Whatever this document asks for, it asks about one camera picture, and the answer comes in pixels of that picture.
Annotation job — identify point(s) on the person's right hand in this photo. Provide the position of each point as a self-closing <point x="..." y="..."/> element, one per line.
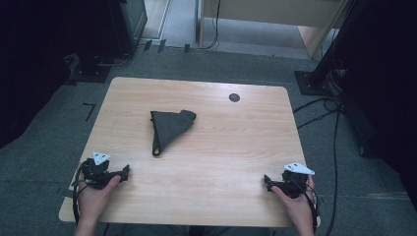
<point x="300" y="209"/>

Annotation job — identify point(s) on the black round table grommet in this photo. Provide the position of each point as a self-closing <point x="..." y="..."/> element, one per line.
<point x="234" y="97"/>

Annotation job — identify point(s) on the person's left hand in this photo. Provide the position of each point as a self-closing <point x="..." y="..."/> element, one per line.
<point x="91" y="205"/>

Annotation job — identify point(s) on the light wooden desk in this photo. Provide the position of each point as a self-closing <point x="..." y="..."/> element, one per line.
<point x="272" y="11"/>

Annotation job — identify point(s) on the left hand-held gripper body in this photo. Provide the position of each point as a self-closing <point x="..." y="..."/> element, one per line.
<point x="95" y="173"/>

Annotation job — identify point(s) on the dark grey cloth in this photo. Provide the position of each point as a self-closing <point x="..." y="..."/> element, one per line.
<point x="168" y="129"/>

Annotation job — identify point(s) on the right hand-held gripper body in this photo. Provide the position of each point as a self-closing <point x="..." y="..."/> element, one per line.
<point x="293" y="183"/>

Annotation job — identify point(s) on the black stand with square base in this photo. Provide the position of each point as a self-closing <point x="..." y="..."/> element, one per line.
<point x="316" y="82"/>

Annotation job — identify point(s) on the black angled floor tape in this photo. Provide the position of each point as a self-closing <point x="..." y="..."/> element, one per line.
<point x="89" y="109"/>

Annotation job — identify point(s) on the black cabinet with screen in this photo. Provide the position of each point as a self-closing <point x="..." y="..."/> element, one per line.
<point x="129" y="23"/>

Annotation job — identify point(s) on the dark curtain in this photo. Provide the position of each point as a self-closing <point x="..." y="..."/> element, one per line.
<point x="36" y="65"/>
<point x="387" y="98"/>

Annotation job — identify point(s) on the person's dark trousers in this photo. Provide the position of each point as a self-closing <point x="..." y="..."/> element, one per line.
<point x="196" y="230"/>

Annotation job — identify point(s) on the black flat stand base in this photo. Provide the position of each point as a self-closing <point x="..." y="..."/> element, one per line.
<point x="90" y="72"/>

